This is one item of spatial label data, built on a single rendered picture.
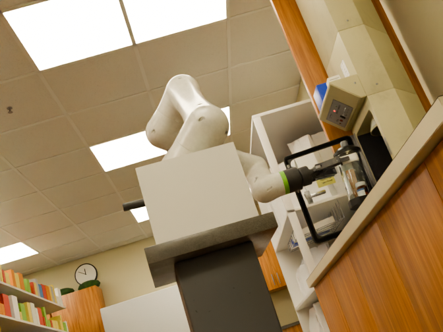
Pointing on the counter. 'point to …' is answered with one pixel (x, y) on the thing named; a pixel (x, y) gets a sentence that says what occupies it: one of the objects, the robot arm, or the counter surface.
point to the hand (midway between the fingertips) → (349, 162)
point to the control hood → (351, 93)
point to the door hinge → (364, 161)
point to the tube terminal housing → (378, 84)
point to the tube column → (335, 21)
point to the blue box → (320, 94)
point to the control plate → (339, 113)
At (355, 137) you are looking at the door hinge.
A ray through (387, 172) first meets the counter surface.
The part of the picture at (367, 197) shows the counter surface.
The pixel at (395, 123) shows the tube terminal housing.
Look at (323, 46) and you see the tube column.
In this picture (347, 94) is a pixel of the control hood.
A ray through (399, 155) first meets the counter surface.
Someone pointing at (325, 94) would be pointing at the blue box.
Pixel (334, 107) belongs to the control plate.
